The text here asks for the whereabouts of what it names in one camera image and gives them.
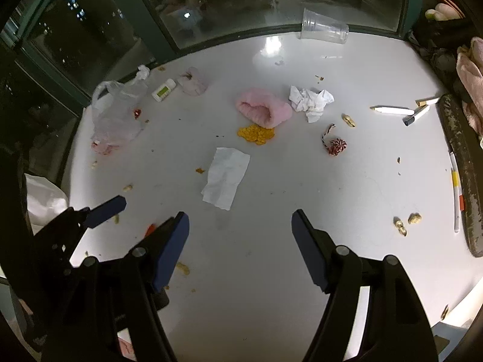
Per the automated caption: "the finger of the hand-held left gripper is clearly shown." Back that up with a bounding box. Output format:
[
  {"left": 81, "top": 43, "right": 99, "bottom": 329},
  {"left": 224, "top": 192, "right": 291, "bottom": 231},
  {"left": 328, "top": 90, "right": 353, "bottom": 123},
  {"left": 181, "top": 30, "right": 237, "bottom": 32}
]
[{"left": 56, "top": 195, "right": 127, "bottom": 261}]

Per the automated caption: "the pile of orange chips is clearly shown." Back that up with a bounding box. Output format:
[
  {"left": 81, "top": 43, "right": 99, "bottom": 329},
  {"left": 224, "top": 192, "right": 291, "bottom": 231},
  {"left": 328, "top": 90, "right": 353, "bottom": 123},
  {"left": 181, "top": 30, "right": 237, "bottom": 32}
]
[{"left": 237, "top": 124, "right": 276, "bottom": 146}]

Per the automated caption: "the translucent plastic bag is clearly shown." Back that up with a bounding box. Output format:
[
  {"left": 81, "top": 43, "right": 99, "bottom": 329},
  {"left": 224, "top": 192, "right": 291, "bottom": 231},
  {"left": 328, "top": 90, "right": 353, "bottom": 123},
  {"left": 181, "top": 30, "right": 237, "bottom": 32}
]
[{"left": 91, "top": 79, "right": 150, "bottom": 156}]

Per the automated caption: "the white tube with green label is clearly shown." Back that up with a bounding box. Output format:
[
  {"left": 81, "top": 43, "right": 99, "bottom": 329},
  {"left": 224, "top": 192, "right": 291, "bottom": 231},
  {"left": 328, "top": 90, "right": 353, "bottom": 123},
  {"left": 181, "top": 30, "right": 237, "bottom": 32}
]
[{"left": 151, "top": 78, "right": 177, "bottom": 102}]

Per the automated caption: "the pink plush cloth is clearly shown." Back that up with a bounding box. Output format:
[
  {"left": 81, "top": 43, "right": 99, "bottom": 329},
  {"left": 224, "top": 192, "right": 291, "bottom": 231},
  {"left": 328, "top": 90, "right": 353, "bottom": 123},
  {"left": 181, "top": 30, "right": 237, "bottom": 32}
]
[{"left": 456, "top": 37, "right": 483, "bottom": 137}]

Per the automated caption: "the white pen with coloured bands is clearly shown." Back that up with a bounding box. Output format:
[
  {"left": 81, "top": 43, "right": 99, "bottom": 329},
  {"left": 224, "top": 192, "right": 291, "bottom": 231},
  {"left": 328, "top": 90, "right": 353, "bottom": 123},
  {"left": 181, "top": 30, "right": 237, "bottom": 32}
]
[{"left": 448, "top": 151, "right": 463, "bottom": 233}]

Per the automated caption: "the flat white tissue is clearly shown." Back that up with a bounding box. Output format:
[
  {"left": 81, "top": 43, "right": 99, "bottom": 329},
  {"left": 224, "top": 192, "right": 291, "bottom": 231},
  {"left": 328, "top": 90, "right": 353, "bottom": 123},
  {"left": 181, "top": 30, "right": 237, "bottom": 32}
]
[{"left": 201, "top": 147, "right": 251, "bottom": 211}]

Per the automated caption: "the white plastic bag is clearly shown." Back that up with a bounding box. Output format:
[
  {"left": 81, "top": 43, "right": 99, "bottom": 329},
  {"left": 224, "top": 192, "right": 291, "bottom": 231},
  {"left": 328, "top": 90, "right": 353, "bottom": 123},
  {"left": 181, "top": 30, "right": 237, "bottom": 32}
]
[{"left": 24, "top": 173, "right": 69, "bottom": 227}]

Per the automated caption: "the white marker with dark cap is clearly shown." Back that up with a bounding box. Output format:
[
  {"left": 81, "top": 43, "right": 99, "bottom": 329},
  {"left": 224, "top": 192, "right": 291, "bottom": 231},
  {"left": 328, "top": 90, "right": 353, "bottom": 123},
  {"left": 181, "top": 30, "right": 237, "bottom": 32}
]
[{"left": 402, "top": 104, "right": 431, "bottom": 127}]

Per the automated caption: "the pale fluffy hair band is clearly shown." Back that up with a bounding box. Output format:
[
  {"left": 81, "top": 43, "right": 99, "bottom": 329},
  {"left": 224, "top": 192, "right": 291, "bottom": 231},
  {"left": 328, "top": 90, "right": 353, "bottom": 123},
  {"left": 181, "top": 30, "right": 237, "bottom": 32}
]
[{"left": 177, "top": 67, "right": 208, "bottom": 96}]

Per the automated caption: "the pink fluffy hair band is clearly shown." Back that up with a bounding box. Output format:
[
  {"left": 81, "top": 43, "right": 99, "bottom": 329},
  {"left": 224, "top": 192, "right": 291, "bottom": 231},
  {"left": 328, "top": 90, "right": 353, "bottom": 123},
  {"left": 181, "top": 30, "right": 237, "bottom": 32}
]
[{"left": 235, "top": 87, "right": 293, "bottom": 129}]

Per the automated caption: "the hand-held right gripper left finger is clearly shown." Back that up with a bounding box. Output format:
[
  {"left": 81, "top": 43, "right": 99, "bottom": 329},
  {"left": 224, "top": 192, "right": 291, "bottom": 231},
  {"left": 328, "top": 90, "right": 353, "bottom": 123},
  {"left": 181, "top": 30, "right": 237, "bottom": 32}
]
[{"left": 41, "top": 211, "right": 190, "bottom": 362}]

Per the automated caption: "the dark speckled roll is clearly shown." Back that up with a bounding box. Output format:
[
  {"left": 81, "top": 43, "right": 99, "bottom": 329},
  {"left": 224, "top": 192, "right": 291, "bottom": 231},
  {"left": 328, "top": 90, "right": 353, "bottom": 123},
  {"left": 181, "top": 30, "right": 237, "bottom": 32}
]
[{"left": 439, "top": 93, "right": 483, "bottom": 258}]

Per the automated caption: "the large crumpled tissue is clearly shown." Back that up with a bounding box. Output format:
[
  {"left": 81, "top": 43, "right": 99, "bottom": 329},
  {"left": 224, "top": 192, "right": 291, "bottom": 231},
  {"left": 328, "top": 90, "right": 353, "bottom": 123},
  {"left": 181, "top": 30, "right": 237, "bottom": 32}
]
[{"left": 289, "top": 85, "right": 335, "bottom": 123}]

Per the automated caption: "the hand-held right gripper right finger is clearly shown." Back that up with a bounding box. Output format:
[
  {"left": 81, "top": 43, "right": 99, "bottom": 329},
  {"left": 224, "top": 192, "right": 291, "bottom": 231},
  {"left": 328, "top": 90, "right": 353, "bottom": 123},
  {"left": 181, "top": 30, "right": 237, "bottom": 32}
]
[{"left": 292, "top": 209, "right": 438, "bottom": 362}]

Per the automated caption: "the red and white knotted rope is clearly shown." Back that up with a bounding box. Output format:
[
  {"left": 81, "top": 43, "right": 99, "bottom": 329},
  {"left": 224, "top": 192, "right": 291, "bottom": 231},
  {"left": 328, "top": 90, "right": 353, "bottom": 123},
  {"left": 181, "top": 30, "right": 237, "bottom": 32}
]
[{"left": 321, "top": 123, "right": 347, "bottom": 156}]

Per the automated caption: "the clear plastic cup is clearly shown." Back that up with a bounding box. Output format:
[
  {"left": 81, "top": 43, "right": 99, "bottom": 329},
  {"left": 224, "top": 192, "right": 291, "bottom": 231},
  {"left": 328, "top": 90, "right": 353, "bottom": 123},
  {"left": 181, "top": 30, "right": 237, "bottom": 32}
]
[{"left": 300, "top": 8, "right": 350, "bottom": 45}]

